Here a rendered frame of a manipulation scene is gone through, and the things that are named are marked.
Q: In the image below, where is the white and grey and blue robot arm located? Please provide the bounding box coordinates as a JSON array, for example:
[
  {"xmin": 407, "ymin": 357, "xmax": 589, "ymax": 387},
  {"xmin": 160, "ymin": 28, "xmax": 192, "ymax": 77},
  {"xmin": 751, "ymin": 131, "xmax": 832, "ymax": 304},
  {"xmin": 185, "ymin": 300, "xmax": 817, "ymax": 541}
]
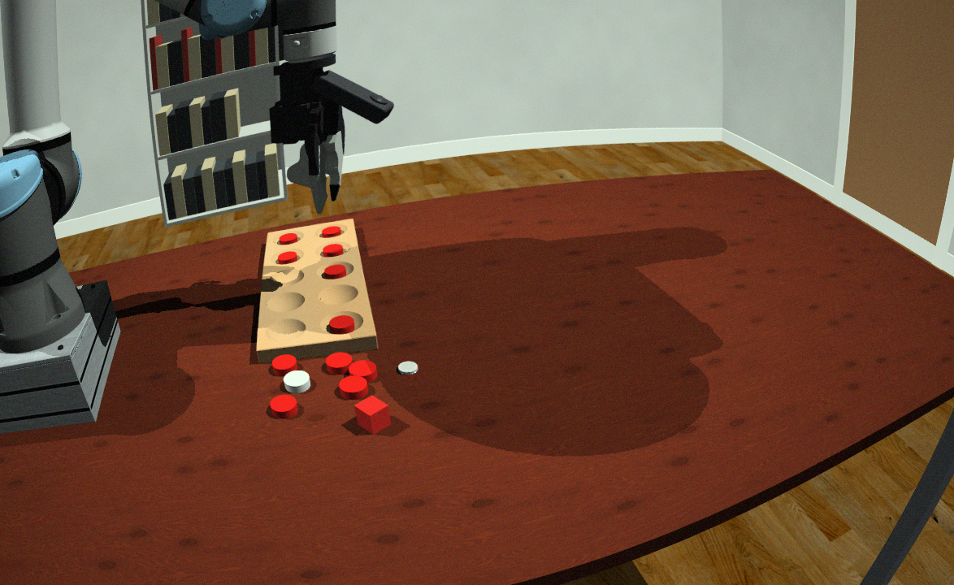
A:
[{"xmin": 0, "ymin": 0, "xmax": 394, "ymax": 353}]

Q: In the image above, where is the red cube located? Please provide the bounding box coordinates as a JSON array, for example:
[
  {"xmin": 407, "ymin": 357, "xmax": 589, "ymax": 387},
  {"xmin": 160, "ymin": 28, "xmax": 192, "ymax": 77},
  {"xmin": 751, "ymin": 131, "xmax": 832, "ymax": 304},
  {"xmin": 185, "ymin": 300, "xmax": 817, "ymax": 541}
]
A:
[{"xmin": 354, "ymin": 396, "xmax": 391, "ymax": 435}]

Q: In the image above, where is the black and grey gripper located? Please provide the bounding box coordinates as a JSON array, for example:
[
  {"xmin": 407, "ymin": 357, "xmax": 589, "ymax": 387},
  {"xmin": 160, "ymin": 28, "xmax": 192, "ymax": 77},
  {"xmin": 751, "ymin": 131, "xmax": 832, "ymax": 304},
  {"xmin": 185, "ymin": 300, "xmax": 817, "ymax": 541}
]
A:
[{"xmin": 269, "ymin": 54, "xmax": 345, "ymax": 214}]

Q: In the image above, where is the tan tray with round pockets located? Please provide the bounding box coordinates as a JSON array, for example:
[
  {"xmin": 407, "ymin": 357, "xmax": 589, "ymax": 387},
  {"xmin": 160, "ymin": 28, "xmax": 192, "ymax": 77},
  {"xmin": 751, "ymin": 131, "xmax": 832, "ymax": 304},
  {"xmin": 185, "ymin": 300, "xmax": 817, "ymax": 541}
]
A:
[{"xmin": 256, "ymin": 219, "xmax": 378, "ymax": 363}]

